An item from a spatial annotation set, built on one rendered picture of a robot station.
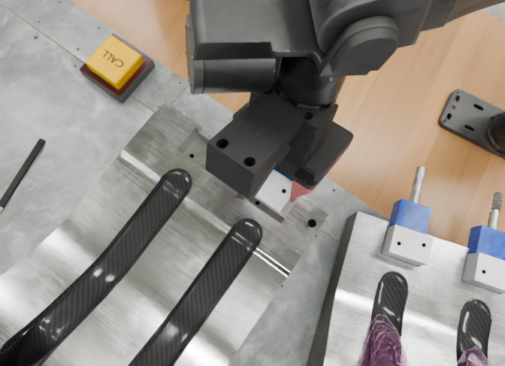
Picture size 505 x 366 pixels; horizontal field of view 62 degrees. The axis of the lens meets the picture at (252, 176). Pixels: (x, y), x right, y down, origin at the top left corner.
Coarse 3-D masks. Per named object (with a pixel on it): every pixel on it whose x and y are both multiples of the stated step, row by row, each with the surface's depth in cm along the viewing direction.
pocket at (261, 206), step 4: (248, 200) 55; (252, 200) 55; (256, 200) 55; (256, 204) 54; (260, 204) 55; (264, 204) 55; (260, 208) 54; (264, 208) 54; (268, 208) 54; (268, 212) 54; (272, 212) 54; (276, 212) 54; (272, 216) 54; (276, 216) 54; (280, 216) 54; (276, 220) 54; (280, 220) 54
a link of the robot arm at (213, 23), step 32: (192, 0) 27; (224, 0) 27; (256, 0) 28; (288, 0) 28; (192, 32) 27; (224, 32) 27; (256, 32) 27; (288, 32) 28; (352, 32) 24; (384, 32) 23; (192, 64) 29; (224, 64) 29; (256, 64) 29; (320, 64) 28; (352, 64) 26
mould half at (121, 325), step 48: (144, 144) 53; (96, 192) 52; (144, 192) 52; (192, 192) 52; (48, 240) 50; (96, 240) 51; (192, 240) 51; (288, 240) 51; (0, 288) 45; (48, 288) 47; (144, 288) 49; (240, 288) 50; (0, 336) 43; (96, 336) 45; (144, 336) 47; (240, 336) 48
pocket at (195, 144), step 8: (200, 128) 55; (192, 136) 55; (200, 136) 57; (208, 136) 55; (184, 144) 54; (192, 144) 56; (200, 144) 56; (184, 152) 56; (192, 152) 56; (200, 152) 56; (192, 160) 56; (200, 160) 56
